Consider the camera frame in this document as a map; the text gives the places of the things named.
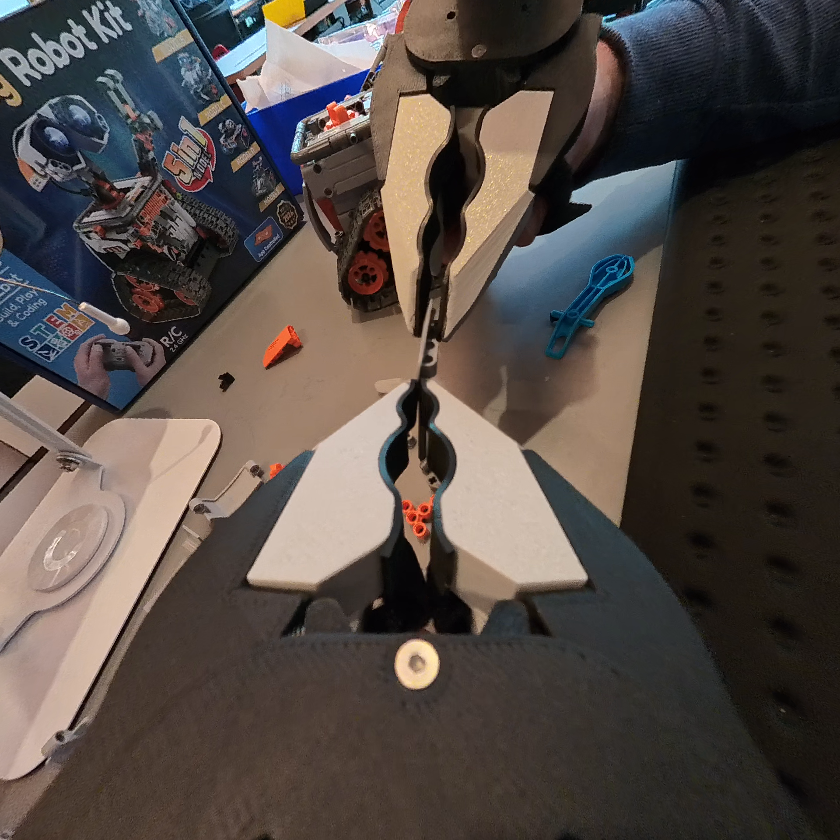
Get small orange wedge piece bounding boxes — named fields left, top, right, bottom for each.
left=262, top=324, right=303, bottom=370

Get blue plastic brick separator tool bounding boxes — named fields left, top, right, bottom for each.
left=544, top=253, right=637, bottom=361

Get light grey bracket piece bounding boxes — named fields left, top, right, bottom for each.
left=188, top=458, right=265, bottom=521

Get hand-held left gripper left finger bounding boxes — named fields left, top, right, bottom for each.
left=246, top=381, right=421, bottom=634

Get small grey two-hole connector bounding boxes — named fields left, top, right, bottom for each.
left=420, top=308, right=441, bottom=383

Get blue plastic bin with bags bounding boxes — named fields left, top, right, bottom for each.
left=246, top=66, right=372, bottom=196

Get black long axle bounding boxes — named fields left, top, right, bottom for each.
left=415, top=295, right=439, bottom=476

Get dark blue robot kit box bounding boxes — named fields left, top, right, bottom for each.
left=0, top=0, right=307, bottom=413

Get wooden book stand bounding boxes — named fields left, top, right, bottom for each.
left=0, top=282, right=223, bottom=782

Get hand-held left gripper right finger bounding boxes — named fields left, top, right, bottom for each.
left=425, top=381, right=590, bottom=631

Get grey orange tracked toy robot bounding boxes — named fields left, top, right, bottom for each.
left=290, top=92, right=408, bottom=313

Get crumpled clear plastic bags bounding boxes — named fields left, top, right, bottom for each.
left=217, top=16, right=389, bottom=110

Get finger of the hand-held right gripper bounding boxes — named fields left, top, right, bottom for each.
left=440, top=88, right=557, bottom=340
left=379, top=92, right=457, bottom=338

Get orange three-hole connector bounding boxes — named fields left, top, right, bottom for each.
left=401, top=496, right=436, bottom=541

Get person's right forearm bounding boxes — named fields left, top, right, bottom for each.
left=600, top=0, right=840, bottom=179

